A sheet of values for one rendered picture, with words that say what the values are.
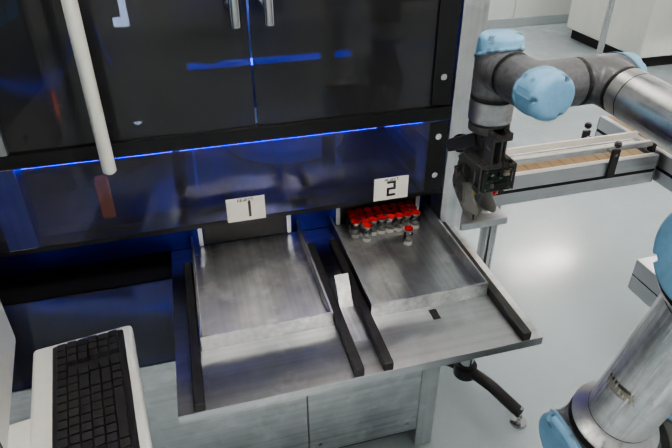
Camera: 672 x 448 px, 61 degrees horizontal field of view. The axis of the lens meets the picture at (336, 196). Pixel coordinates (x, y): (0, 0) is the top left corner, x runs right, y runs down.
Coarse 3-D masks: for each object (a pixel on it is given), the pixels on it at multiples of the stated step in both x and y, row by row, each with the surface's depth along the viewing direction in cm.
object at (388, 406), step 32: (160, 384) 145; (384, 384) 169; (416, 384) 173; (160, 416) 151; (224, 416) 158; (256, 416) 161; (288, 416) 165; (320, 416) 169; (352, 416) 173; (384, 416) 177; (416, 416) 181
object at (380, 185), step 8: (400, 176) 132; (408, 176) 133; (376, 184) 132; (384, 184) 132; (392, 184) 133; (400, 184) 133; (376, 192) 133; (384, 192) 133; (392, 192) 134; (400, 192) 135; (376, 200) 134
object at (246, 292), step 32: (192, 256) 128; (224, 256) 134; (256, 256) 134; (288, 256) 134; (224, 288) 124; (256, 288) 124; (288, 288) 124; (320, 288) 121; (224, 320) 115; (256, 320) 115; (288, 320) 111; (320, 320) 113
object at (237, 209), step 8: (232, 200) 124; (240, 200) 124; (248, 200) 125; (256, 200) 125; (264, 200) 126; (232, 208) 125; (240, 208) 125; (256, 208) 126; (264, 208) 127; (232, 216) 126; (240, 216) 126; (248, 216) 127; (256, 216) 127; (264, 216) 128
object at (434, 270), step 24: (432, 216) 144; (360, 240) 139; (384, 240) 139; (432, 240) 139; (360, 264) 131; (384, 264) 131; (408, 264) 131; (432, 264) 131; (456, 264) 131; (360, 288) 122; (384, 288) 124; (408, 288) 124; (432, 288) 124; (456, 288) 119; (480, 288) 121; (384, 312) 117
